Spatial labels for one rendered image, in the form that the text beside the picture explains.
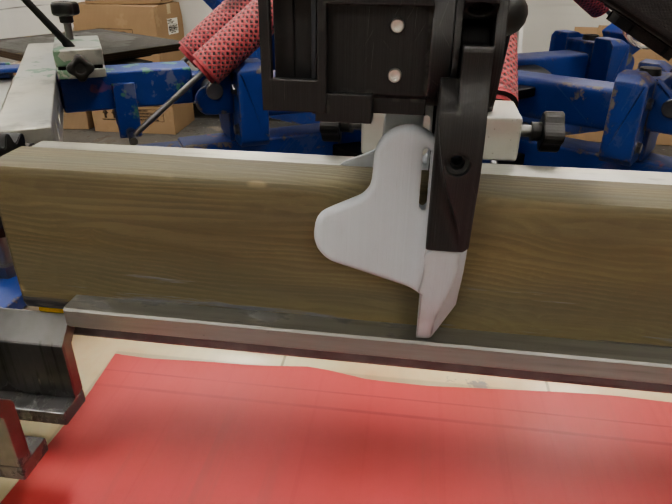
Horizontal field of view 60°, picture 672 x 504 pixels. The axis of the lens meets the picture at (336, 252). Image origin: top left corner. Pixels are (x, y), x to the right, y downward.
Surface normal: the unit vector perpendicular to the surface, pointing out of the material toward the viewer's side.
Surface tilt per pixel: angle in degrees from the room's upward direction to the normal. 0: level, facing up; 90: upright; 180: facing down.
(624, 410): 0
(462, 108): 71
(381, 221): 83
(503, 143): 90
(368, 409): 0
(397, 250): 83
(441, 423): 0
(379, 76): 90
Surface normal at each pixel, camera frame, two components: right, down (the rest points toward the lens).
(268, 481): 0.00, -0.88
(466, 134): -0.14, 0.30
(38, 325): -0.10, -0.30
